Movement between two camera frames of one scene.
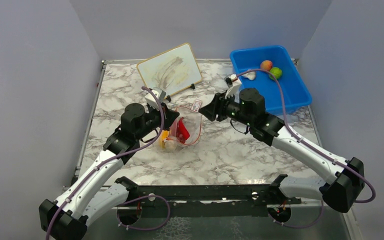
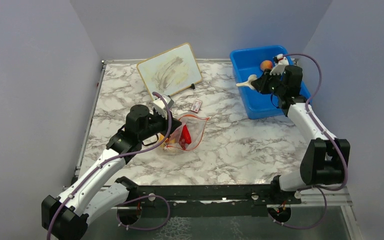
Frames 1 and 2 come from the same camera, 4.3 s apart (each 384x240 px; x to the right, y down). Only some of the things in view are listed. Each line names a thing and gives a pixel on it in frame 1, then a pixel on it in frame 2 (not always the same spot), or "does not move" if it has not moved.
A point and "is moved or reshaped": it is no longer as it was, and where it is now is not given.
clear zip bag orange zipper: (186, 129) is moved or reshaped
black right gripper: (216, 107) to (260, 84)
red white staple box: (196, 105) does not move
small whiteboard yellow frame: (172, 71) does not move
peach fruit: (266, 65) does not move
